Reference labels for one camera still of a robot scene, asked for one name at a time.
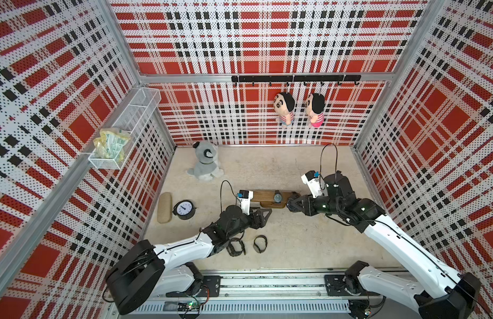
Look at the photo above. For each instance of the beige glasses case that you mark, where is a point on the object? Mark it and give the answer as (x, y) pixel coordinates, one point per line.
(164, 208)

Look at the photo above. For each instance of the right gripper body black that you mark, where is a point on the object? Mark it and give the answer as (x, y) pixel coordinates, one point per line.
(321, 205)

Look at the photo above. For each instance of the slim black watch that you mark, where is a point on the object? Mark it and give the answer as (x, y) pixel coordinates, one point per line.
(260, 244)
(277, 198)

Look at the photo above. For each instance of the hanging doll pink shirt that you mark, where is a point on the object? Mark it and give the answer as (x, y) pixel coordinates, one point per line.
(315, 104)

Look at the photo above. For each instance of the black hook rail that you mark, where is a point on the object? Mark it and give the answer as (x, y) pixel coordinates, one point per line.
(338, 78)

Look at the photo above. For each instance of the chunky black watch leftmost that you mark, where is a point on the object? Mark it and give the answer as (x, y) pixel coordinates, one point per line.
(236, 247)

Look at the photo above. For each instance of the black round alarm clock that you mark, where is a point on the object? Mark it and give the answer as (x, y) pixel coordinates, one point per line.
(184, 209)

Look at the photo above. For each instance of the wooden watch stand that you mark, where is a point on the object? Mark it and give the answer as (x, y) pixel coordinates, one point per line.
(265, 198)

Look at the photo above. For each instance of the hanging doll striped shirt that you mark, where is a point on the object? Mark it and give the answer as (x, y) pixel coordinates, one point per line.
(284, 104)

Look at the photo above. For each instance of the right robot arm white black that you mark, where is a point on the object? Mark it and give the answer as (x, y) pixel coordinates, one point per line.
(437, 290)

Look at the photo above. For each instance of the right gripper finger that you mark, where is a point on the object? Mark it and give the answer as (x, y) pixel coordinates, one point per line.
(294, 196)
(291, 207)

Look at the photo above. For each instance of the aluminium mounting rail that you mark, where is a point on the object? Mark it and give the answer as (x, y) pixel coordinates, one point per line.
(307, 284)

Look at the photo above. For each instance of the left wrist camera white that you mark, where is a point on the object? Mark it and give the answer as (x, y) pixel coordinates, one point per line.
(244, 198)

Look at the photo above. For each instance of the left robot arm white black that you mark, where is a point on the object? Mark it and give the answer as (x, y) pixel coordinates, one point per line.
(147, 270)

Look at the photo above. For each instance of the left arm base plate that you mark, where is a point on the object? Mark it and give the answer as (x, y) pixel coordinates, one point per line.
(201, 287)

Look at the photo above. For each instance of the yellow green snack packets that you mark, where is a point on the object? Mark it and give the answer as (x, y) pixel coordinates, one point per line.
(110, 144)

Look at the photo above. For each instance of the grey white plush dog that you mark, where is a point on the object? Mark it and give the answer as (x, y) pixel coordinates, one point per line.
(207, 167)

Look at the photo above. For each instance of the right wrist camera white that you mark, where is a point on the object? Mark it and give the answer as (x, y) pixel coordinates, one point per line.
(312, 180)

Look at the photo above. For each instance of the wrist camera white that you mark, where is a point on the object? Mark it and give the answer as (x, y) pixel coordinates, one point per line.
(244, 198)
(312, 180)

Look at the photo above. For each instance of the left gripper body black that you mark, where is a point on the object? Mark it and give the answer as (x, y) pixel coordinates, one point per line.
(247, 221)

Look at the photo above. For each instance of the white wire basket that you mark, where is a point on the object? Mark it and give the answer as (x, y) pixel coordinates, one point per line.
(133, 119)

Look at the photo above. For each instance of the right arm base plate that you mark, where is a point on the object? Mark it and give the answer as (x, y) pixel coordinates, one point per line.
(336, 286)

